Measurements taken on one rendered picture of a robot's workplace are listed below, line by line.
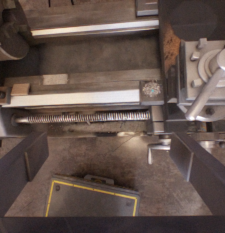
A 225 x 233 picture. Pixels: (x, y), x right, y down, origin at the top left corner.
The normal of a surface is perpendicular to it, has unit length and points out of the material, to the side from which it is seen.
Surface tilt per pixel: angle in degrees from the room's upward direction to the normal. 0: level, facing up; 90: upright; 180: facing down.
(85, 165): 0
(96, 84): 0
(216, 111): 0
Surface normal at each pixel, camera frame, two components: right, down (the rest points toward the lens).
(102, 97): -0.06, 0.48
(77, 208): -0.09, -0.12
